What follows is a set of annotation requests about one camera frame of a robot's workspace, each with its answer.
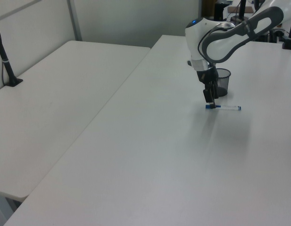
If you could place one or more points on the black monitor stand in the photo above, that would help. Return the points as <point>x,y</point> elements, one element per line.
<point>242,8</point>

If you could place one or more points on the black camera stand pole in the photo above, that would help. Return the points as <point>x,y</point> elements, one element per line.
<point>5,58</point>

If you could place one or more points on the black mesh pen cup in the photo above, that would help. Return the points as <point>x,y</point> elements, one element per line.
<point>224,80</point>

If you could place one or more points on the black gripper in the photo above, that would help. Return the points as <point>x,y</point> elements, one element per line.
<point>206,77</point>

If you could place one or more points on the black clamp camera stand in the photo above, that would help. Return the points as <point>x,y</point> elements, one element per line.
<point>289,41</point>

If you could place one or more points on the grey metal partition post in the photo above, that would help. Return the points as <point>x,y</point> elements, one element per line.
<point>75,21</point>

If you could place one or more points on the blue capped white marker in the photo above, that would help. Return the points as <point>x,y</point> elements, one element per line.
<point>227,107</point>

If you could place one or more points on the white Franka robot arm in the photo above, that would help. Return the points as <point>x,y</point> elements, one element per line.
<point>197,40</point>

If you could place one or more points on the brown desk mat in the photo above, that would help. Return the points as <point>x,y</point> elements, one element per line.
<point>232,9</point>

